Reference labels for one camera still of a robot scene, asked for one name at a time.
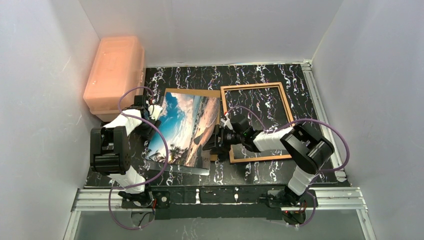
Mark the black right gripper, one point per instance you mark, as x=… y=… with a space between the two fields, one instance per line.
x=216 y=141

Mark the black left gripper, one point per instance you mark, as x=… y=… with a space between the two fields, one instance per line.
x=147 y=128

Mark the clear acrylic sheet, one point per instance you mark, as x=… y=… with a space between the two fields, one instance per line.
x=175 y=168

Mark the beach landscape photo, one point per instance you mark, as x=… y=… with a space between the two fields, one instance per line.
x=185 y=129

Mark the wooden picture frame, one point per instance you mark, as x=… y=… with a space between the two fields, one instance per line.
x=266 y=107

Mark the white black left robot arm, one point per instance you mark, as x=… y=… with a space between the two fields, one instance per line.
x=110 y=148

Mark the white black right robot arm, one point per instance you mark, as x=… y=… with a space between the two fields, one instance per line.
x=309 y=149

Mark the brown fibreboard backing board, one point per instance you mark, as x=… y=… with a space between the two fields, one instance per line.
x=195 y=92

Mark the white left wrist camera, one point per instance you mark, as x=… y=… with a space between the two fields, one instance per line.
x=154 y=110

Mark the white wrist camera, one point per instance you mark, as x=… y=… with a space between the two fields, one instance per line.
x=154 y=110
x=226 y=121

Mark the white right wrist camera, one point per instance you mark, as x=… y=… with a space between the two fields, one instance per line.
x=226 y=121

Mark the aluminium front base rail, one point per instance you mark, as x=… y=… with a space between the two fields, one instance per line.
x=329 y=199

